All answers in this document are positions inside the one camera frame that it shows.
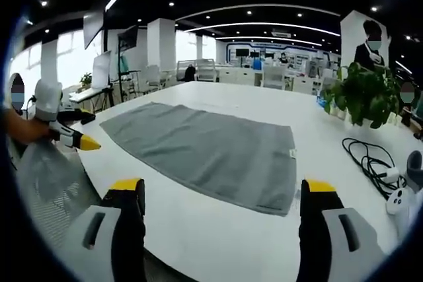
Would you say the green potted plant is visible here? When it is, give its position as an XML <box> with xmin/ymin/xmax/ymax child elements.
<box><xmin>321</xmin><ymin>61</ymin><xmax>403</xmax><ymax>130</ymax></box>

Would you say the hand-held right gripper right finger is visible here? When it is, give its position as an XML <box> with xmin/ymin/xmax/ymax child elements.
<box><xmin>297</xmin><ymin>178</ymin><xmax>386</xmax><ymax>282</ymax></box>

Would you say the grey mesh office chair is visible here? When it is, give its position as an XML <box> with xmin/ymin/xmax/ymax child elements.
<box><xmin>15</xmin><ymin>141</ymin><xmax>102</xmax><ymax>252</ymax></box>

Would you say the white power adapter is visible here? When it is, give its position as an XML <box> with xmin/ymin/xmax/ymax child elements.
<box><xmin>379</xmin><ymin>167</ymin><xmax>401</xmax><ymax>182</ymax></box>

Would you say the black cable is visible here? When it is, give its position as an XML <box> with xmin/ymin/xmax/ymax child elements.
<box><xmin>341</xmin><ymin>137</ymin><xmax>408</xmax><ymax>201</ymax></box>

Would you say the white office chair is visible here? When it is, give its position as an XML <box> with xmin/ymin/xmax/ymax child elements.
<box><xmin>194</xmin><ymin>58</ymin><xmax>219</xmax><ymax>83</ymax></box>
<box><xmin>263</xmin><ymin>65</ymin><xmax>287</xmax><ymax>90</ymax></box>

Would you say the white handheld controller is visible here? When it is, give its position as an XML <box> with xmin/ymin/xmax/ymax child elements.
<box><xmin>385</xmin><ymin>188</ymin><xmax>411</xmax><ymax>216</ymax></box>

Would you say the grey towel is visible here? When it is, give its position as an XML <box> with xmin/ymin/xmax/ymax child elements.
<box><xmin>99</xmin><ymin>102</ymin><xmax>297</xmax><ymax>218</ymax></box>

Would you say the large hanging monitor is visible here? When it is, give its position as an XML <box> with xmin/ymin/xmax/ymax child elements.
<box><xmin>83</xmin><ymin>10</ymin><xmax>107</xmax><ymax>50</ymax></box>

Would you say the white board on stand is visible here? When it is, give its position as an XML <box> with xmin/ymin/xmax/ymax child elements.
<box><xmin>91</xmin><ymin>51</ymin><xmax>112</xmax><ymax>89</ymax></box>

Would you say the white side table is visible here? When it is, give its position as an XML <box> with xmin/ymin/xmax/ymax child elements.
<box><xmin>68</xmin><ymin>85</ymin><xmax>114</xmax><ymax>114</ymax></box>

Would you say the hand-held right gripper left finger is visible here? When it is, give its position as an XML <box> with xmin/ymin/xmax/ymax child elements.
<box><xmin>64</xmin><ymin>178</ymin><xmax>146</xmax><ymax>282</ymax></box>

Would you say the black monitor on stand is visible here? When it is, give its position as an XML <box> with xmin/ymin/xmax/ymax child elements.
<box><xmin>117</xmin><ymin>25</ymin><xmax>139</xmax><ymax>52</ymax></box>

